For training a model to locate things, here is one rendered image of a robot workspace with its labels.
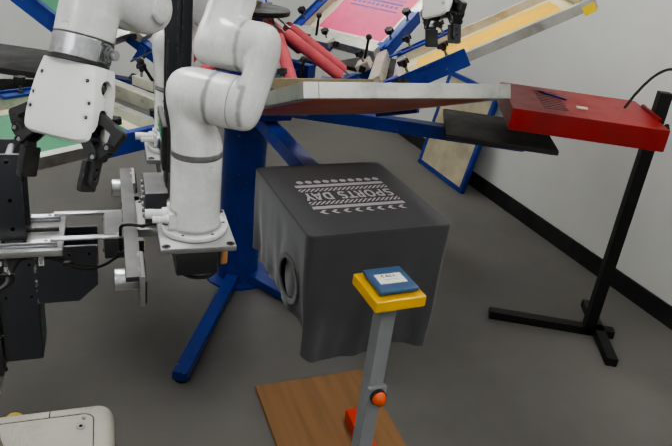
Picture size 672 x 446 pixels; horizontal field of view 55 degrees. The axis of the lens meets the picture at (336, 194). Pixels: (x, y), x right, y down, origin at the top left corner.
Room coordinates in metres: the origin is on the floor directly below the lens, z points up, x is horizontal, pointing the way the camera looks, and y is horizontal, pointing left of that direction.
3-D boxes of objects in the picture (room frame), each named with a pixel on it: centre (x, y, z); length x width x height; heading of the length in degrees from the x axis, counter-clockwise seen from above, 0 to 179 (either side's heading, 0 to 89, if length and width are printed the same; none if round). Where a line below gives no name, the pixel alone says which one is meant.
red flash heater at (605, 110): (2.71, -0.97, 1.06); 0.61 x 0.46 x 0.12; 86
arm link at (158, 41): (1.54, 0.42, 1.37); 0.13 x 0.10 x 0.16; 3
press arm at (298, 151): (2.26, 0.18, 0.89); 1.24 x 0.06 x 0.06; 26
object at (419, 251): (1.60, -0.14, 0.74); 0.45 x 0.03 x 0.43; 116
